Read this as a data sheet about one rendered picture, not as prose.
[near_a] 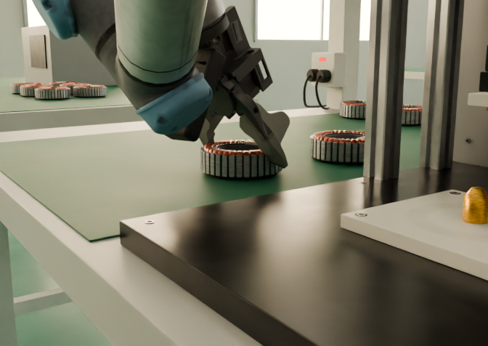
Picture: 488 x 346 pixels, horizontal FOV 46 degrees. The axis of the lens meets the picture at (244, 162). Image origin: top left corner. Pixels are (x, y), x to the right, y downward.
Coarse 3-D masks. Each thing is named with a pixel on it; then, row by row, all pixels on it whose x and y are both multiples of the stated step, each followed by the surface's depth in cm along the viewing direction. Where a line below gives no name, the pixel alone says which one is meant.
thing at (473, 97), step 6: (486, 60) 48; (486, 66) 48; (486, 72) 48; (480, 78) 49; (486, 78) 48; (480, 84) 49; (486, 84) 48; (480, 90) 49; (486, 90) 48; (468, 96) 47; (474, 96) 47; (480, 96) 46; (486, 96) 46; (468, 102) 47; (474, 102) 47; (480, 102) 46; (486, 102) 46
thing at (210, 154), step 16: (208, 144) 78; (224, 144) 80; (240, 144) 81; (256, 144) 80; (208, 160) 74; (224, 160) 73; (240, 160) 72; (256, 160) 73; (224, 176) 73; (240, 176) 73; (256, 176) 73
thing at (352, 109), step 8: (344, 104) 137; (352, 104) 135; (360, 104) 142; (344, 112) 136; (352, 112) 135; (360, 112) 134; (408, 112) 123; (416, 112) 123; (408, 120) 123; (416, 120) 123
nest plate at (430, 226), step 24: (456, 192) 54; (360, 216) 47; (384, 216) 47; (408, 216) 47; (432, 216) 47; (456, 216) 47; (384, 240) 44; (408, 240) 42; (432, 240) 41; (456, 240) 41; (480, 240) 41; (456, 264) 39; (480, 264) 37
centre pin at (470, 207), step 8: (472, 192) 45; (480, 192) 45; (464, 200) 45; (472, 200) 45; (480, 200) 44; (464, 208) 45; (472, 208) 45; (480, 208) 44; (464, 216) 45; (472, 216) 45; (480, 216) 45; (480, 224) 45
